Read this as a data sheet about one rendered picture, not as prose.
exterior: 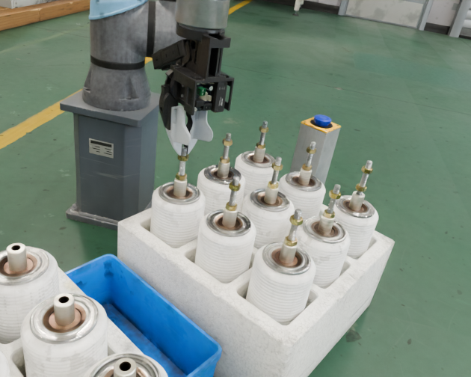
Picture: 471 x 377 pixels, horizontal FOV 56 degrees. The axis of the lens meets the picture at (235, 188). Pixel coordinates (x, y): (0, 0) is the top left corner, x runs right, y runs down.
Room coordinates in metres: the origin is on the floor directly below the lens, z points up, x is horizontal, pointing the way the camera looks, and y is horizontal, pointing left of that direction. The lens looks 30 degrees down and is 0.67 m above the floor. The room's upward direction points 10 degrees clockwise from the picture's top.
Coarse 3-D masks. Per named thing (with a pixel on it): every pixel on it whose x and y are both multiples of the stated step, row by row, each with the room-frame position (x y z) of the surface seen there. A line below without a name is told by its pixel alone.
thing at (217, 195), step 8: (200, 176) 0.76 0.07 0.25; (200, 184) 0.75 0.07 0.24; (208, 184) 0.74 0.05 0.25; (216, 184) 0.74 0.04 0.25; (208, 192) 0.74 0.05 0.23; (216, 192) 0.73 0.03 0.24; (224, 192) 0.73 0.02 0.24; (240, 192) 0.75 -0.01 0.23; (208, 200) 0.73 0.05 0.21; (216, 200) 0.73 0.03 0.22; (224, 200) 0.73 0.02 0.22; (240, 200) 0.76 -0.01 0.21; (208, 208) 0.73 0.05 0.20; (216, 208) 0.73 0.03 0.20; (240, 208) 0.77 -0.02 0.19
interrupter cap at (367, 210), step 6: (342, 198) 0.76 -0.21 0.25; (348, 198) 0.76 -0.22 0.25; (336, 204) 0.73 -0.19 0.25; (342, 204) 0.74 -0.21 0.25; (348, 204) 0.75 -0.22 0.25; (366, 204) 0.75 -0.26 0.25; (342, 210) 0.71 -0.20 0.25; (348, 210) 0.72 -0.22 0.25; (354, 210) 0.73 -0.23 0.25; (360, 210) 0.73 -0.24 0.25; (366, 210) 0.73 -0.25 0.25; (372, 210) 0.73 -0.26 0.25; (354, 216) 0.70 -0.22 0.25; (360, 216) 0.70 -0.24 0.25; (366, 216) 0.71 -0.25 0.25
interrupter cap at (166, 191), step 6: (162, 186) 0.69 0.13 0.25; (168, 186) 0.69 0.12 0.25; (186, 186) 0.71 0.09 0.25; (192, 186) 0.71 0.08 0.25; (162, 192) 0.67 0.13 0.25; (168, 192) 0.68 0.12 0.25; (186, 192) 0.69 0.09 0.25; (192, 192) 0.69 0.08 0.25; (198, 192) 0.69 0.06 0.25; (162, 198) 0.65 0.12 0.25; (168, 198) 0.66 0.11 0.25; (174, 198) 0.66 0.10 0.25; (180, 198) 0.66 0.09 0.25; (186, 198) 0.67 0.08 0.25; (192, 198) 0.67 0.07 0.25; (198, 198) 0.67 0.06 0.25; (180, 204) 0.65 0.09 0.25; (186, 204) 0.65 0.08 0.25
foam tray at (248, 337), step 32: (128, 224) 0.66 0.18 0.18; (128, 256) 0.64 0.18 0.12; (160, 256) 0.60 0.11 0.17; (192, 256) 0.62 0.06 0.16; (384, 256) 0.72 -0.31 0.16; (160, 288) 0.59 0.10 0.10; (192, 288) 0.55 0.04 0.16; (224, 288) 0.54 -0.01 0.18; (320, 288) 0.57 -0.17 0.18; (352, 288) 0.60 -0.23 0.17; (192, 320) 0.54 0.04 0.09; (224, 320) 0.51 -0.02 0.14; (256, 320) 0.48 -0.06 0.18; (320, 320) 0.51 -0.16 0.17; (352, 320) 0.67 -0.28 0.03; (224, 352) 0.50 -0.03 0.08; (256, 352) 0.47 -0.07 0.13; (288, 352) 0.44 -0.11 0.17; (320, 352) 0.56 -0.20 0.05
